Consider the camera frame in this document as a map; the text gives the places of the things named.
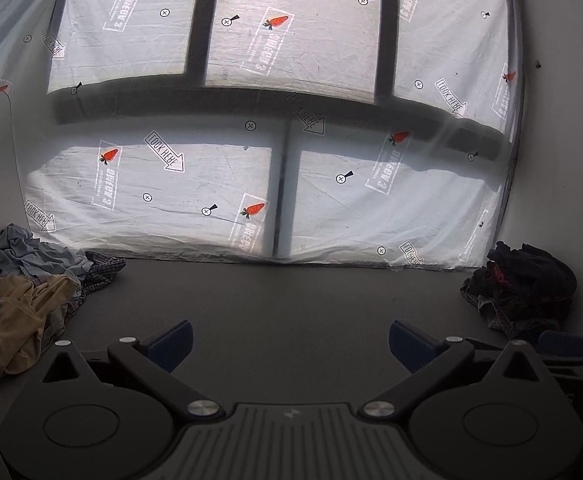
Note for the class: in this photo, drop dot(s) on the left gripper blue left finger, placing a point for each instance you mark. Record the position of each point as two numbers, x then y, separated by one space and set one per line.
162 352

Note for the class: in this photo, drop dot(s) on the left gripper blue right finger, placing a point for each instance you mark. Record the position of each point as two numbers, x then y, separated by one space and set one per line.
421 353

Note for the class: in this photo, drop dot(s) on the navy blue knit sweater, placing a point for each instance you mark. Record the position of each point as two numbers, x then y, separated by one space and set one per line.
546 285

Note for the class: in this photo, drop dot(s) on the grey shorts on pile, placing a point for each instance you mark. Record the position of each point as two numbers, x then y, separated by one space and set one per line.
488 309

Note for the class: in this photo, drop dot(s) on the black garment on pile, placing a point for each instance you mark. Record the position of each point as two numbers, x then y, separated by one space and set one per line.
506 295

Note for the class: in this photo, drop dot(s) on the red knit garment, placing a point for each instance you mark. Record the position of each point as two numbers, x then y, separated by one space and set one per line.
498 273

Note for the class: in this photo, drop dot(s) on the beige cloth garment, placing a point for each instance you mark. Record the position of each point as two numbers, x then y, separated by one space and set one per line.
24 309

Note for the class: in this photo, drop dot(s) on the light blue shirt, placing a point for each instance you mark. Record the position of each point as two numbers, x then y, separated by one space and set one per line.
22 254

